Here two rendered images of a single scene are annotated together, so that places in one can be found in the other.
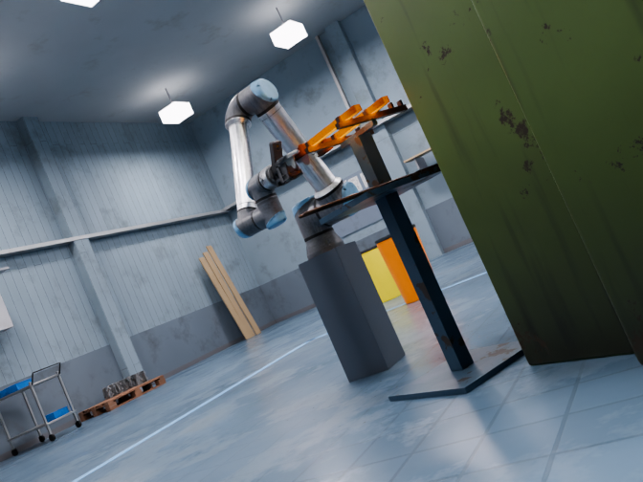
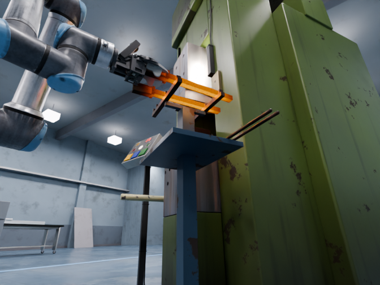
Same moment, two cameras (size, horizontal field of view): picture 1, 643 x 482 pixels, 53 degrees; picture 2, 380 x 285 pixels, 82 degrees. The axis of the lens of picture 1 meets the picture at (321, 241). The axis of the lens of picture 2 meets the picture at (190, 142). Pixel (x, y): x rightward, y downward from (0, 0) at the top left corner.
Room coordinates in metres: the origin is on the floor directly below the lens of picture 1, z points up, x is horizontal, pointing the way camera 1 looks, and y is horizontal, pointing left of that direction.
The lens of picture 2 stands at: (2.14, 0.62, 0.35)
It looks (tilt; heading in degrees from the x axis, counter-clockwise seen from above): 23 degrees up; 276
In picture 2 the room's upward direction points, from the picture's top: 1 degrees counter-clockwise
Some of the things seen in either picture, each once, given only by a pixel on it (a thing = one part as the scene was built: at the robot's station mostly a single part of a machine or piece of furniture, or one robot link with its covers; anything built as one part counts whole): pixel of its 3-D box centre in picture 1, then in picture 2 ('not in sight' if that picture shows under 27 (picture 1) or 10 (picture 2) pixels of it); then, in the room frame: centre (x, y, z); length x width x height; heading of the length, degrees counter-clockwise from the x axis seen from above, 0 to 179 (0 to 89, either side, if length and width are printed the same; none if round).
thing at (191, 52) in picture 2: not in sight; (204, 77); (2.16, -0.85, 1.56); 0.42 x 0.39 x 0.40; 32
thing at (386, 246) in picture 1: (409, 264); not in sight; (5.62, -0.61, 0.30); 0.40 x 0.38 x 0.61; 150
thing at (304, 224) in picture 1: (312, 216); not in sight; (3.07, -0.01, 0.79); 0.17 x 0.15 x 0.18; 56
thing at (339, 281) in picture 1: (352, 310); not in sight; (3.08, 0.00, 0.30); 0.22 x 0.22 x 0.60; 61
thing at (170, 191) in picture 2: not in sight; (212, 180); (2.15, -0.85, 0.69); 0.56 x 0.38 x 0.45; 32
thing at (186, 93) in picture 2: not in sight; (203, 105); (2.19, -0.89, 1.32); 0.42 x 0.20 x 0.10; 32
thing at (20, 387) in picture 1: (36, 408); not in sight; (8.27, 4.20, 0.44); 0.96 x 0.54 x 0.87; 60
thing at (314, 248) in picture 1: (322, 243); not in sight; (3.08, 0.00, 0.65); 0.19 x 0.19 x 0.10
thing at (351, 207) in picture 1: (385, 193); (186, 154); (2.26, -0.27, 0.68); 0.40 x 0.30 x 0.02; 124
